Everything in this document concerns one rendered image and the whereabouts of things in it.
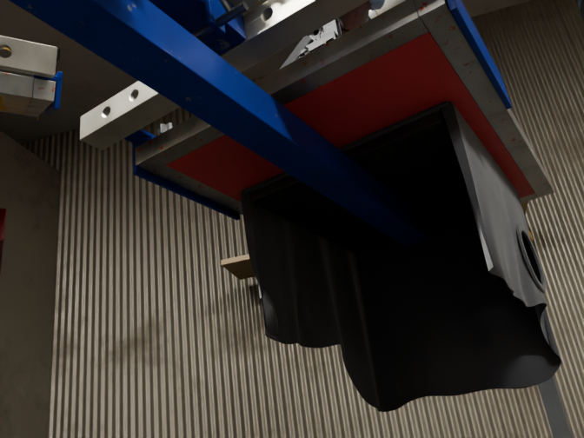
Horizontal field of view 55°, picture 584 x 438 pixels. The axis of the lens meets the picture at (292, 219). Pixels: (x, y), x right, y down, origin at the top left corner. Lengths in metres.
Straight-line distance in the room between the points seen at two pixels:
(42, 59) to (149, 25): 0.46
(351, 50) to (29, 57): 0.56
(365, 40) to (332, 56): 0.05
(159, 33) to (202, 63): 0.07
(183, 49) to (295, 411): 2.88
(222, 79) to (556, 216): 3.00
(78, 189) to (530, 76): 3.27
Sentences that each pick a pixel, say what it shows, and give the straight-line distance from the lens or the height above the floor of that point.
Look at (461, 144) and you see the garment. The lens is 0.96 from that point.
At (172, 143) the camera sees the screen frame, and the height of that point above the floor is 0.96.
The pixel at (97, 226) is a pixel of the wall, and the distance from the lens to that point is 4.32.
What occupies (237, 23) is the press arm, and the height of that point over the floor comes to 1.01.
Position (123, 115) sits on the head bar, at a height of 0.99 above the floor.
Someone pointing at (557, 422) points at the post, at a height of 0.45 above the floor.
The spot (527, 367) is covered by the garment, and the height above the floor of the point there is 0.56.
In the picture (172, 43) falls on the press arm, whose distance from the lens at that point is 0.69.
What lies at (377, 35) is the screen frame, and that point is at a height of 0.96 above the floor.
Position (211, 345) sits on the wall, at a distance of 3.64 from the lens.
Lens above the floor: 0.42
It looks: 24 degrees up
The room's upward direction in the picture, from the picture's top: 8 degrees counter-clockwise
